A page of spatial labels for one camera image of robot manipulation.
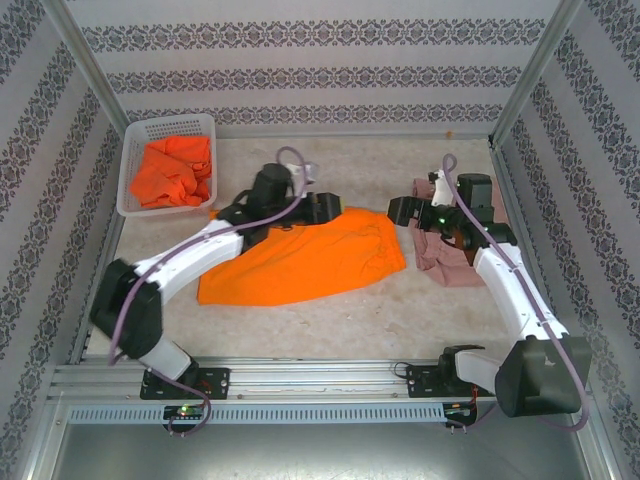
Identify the yellow-orange shorts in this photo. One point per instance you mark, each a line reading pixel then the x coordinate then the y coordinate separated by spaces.
pixel 310 260

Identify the pink shorts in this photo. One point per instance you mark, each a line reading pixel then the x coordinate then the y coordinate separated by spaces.
pixel 440 265

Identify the red-orange shorts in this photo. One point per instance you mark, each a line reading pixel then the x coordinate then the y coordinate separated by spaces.
pixel 170 170

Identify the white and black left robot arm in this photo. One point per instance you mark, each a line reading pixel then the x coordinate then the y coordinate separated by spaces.
pixel 200 250

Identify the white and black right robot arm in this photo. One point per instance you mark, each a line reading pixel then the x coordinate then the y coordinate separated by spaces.
pixel 505 290

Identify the white plastic basket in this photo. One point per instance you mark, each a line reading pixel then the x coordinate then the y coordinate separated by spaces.
pixel 165 125

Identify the right controller board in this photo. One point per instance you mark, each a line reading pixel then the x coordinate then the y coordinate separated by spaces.
pixel 457 411

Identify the controller board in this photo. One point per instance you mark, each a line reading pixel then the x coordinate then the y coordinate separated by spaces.
pixel 457 411
pixel 185 411

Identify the grey metal sheet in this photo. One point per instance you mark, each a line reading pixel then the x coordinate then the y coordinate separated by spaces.
pixel 300 455

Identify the left controller board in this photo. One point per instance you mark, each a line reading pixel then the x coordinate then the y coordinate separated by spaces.
pixel 185 411

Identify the aluminium back rail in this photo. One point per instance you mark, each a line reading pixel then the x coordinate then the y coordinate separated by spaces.
pixel 350 134

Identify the aluminium corner post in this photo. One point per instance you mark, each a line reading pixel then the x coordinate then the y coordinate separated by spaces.
pixel 89 65
pixel 532 65

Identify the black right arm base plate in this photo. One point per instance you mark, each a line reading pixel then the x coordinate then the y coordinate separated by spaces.
pixel 417 382

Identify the aluminium mounting rail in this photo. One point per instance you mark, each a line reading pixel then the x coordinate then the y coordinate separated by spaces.
pixel 310 380

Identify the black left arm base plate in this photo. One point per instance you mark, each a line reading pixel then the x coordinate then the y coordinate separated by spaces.
pixel 217 382

